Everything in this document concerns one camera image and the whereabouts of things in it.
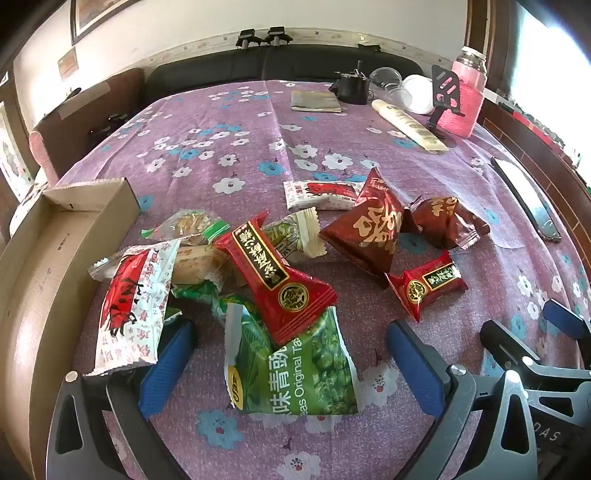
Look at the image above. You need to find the clear plastic cup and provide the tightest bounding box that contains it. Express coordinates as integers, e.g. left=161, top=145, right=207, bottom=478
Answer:
left=388, top=88, right=414, bottom=110
left=369, top=67, right=404, bottom=90

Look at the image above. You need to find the cream tube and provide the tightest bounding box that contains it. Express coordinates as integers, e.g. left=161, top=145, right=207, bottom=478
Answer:
left=372, top=99, right=448, bottom=153

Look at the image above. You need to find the long red snack packet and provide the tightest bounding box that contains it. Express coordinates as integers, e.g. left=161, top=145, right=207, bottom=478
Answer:
left=213, top=211, right=339, bottom=347

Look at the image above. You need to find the white red shrimp snack packet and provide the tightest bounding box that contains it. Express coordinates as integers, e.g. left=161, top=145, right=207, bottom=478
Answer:
left=89, top=239, right=182, bottom=377

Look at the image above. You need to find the brown armchair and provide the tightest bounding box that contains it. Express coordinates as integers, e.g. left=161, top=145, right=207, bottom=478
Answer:
left=28, top=68, right=145, bottom=182

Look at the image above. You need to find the brown cardboard box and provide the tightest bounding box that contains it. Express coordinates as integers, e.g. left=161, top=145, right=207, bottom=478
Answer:
left=0, top=178, right=141, bottom=480

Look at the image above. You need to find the dark red pyramid packet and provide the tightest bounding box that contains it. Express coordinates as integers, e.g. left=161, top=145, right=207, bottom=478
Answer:
left=318, top=167, right=407, bottom=289

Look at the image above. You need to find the small red snack packet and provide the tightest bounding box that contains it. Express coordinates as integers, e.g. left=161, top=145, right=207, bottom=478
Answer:
left=387, top=250, right=468, bottom=323

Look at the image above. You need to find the white cup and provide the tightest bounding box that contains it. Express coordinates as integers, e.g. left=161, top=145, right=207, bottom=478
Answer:
left=402, top=74, right=438, bottom=114

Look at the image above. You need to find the black phone stand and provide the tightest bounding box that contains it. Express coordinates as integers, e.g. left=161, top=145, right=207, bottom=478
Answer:
left=425, top=65, right=465, bottom=137

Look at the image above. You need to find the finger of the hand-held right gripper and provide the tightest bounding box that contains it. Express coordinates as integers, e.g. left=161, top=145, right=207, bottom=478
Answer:
left=480, top=319, right=555, bottom=384
left=543, top=299, right=591, bottom=342

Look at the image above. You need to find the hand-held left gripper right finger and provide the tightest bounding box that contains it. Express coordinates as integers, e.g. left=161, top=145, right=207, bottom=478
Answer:
left=387, top=319, right=539, bottom=480

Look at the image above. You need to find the purple floral tablecloth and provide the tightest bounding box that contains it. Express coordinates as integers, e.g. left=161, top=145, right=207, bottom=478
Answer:
left=55, top=78, right=591, bottom=480

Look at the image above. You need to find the small green snack packet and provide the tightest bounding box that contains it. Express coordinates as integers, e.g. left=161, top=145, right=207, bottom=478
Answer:
left=171, top=281, right=227, bottom=324

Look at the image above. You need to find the small wall plaque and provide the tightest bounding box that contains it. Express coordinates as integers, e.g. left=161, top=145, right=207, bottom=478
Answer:
left=58, top=47, right=78, bottom=82

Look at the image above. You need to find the flat white red snack packet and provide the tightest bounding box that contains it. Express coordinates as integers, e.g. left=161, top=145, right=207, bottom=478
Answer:
left=283, top=179, right=368, bottom=212

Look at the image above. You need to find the clear packet with green ends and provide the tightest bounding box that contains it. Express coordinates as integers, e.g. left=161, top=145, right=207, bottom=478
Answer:
left=141, top=210, right=230, bottom=245

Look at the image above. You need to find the black desk gadget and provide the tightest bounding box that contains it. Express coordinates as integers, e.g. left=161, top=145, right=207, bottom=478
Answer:
left=335, top=69, right=372, bottom=105

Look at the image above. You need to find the small dark red packet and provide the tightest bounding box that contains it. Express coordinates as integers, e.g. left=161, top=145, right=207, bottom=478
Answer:
left=409, top=196, right=491, bottom=251

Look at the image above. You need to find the wooden side ledge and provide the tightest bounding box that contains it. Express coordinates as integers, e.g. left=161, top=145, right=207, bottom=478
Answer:
left=478, top=92, right=591, bottom=190

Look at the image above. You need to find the pink bottle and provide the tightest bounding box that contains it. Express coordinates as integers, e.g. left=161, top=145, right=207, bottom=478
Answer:
left=436, top=46, right=488, bottom=138

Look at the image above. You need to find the large green pea packet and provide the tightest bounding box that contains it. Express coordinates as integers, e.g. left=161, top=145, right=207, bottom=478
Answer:
left=224, top=302, right=360, bottom=415

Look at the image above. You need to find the cream green snack packet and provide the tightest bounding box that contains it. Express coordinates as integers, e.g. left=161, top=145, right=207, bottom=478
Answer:
left=261, top=207, right=328, bottom=278

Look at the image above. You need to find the black sofa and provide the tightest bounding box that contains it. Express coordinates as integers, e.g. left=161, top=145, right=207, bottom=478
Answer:
left=141, top=44, right=423, bottom=108

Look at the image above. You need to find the framed wall picture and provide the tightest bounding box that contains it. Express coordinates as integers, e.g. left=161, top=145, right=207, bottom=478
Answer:
left=70, top=0, right=145, bottom=45

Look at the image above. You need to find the beige wafer packet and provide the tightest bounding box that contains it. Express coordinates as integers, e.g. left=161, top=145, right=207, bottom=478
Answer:
left=171, top=244, right=229, bottom=289

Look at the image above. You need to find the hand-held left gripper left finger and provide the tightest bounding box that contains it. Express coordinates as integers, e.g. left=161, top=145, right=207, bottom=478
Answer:
left=46, top=319, right=197, bottom=480

